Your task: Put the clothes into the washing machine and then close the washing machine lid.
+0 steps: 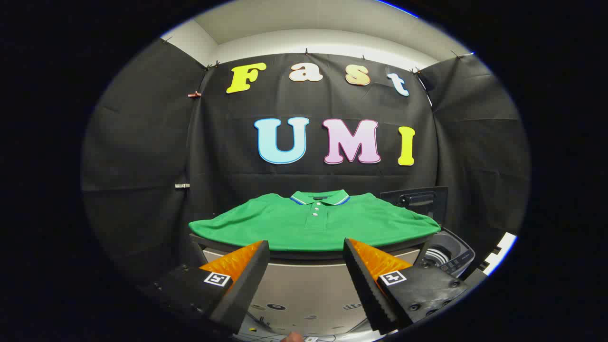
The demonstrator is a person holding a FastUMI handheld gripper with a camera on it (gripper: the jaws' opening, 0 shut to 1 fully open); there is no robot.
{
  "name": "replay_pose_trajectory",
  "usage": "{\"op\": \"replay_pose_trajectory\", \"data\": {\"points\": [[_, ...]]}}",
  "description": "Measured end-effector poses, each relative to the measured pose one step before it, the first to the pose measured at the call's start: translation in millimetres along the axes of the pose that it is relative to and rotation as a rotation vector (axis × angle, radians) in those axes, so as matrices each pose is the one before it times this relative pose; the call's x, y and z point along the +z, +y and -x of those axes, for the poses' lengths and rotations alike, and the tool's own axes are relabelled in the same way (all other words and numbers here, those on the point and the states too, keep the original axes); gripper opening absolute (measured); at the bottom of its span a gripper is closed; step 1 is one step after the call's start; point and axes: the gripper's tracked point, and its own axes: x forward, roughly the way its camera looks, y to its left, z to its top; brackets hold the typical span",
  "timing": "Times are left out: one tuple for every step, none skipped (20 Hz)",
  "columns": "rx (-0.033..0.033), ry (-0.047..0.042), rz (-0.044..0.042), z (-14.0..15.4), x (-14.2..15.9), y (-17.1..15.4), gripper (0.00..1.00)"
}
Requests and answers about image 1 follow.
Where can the copper clip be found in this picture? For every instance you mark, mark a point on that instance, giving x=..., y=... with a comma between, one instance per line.
x=194, y=94

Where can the grey washing machine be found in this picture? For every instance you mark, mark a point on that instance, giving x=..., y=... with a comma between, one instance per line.
x=451, y=251

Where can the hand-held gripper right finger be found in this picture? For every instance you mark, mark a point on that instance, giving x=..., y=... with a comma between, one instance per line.
x=365, y=285

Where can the white printed board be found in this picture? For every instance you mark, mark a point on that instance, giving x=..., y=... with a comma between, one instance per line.
x=503, y=249

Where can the green polo shirt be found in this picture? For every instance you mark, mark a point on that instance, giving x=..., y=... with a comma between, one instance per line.
x=294, y=228

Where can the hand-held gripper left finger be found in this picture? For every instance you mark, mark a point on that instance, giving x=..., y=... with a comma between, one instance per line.
x=247, y=285

